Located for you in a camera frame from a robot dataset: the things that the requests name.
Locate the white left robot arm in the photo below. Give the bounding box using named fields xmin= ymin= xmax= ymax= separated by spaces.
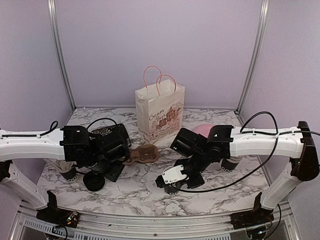
xmin=0 ymin=121 xmax=131 ymax=223

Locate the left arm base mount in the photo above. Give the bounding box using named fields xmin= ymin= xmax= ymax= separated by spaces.
xmin=36 ymin=190 xmax=80 ymax=228

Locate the aluminium frame post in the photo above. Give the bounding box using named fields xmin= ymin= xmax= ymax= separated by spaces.
xmin=47 ymin=0 xmax=76 ymax=112
xmin=236 ymin=0 xmax=270 ymax=115

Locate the black cup holding straws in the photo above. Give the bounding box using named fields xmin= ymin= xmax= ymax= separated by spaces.
xmin=60 ymin=163 xmax=78 ymax=182

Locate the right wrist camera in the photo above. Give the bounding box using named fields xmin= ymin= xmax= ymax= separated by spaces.
xmin=155 ymin=165 xmax=188 ymax=188

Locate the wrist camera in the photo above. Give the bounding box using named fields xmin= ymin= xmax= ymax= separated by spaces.
xmin=88 ymin=161 xmax=109 ymax=178
xmin=155 ymin=165 xmax=188 ymax=188

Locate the white printed paper bag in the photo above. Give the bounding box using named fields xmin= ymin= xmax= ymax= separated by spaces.
xmin=135 ymin=65 xmax=185 ymax=145

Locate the stack of paper cups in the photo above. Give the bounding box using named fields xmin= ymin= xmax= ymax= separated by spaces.
xmin=220 ymin=156 xmax=243 ymax=173

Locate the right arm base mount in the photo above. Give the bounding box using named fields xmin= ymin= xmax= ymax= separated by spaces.
xmin=230 ymin=192 xmax=275 ymax=230

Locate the stack of black lids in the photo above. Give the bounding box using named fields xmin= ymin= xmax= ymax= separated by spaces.
xmin=82 ymin=171 xmax=105 ymax=192

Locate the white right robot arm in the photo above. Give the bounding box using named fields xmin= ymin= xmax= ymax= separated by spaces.
xmin=161 ymin=121 xmax=320 ymax=224

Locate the front aluminium rail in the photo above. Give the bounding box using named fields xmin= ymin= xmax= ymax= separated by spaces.
xmin=8 ymin=201 xmax=301 ymax=240

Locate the brown cardboard cup carrier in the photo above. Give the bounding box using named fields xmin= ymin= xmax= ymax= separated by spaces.
xmin=122 ymin=144 xmax=159 ymax=166

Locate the left aluminium frame post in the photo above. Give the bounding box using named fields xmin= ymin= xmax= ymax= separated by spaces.
xmin=47 ymin=0 xmax=76 ymax=112

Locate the pink round plate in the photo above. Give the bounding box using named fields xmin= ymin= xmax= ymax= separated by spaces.
xmin=193 ymin=123 xmax=214 ymax=138

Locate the black floral square plate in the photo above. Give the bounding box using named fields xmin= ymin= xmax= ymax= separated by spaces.
xmin=91 ymin=123 xmax=132 ymax=147

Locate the right aluminium frame post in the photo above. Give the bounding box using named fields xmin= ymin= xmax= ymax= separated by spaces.
xmin=236 ymin=0 xmax=270 ymax=115

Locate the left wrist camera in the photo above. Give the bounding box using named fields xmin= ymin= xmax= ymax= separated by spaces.
xmin=88 ymin=161 xmax=109 ymax=178

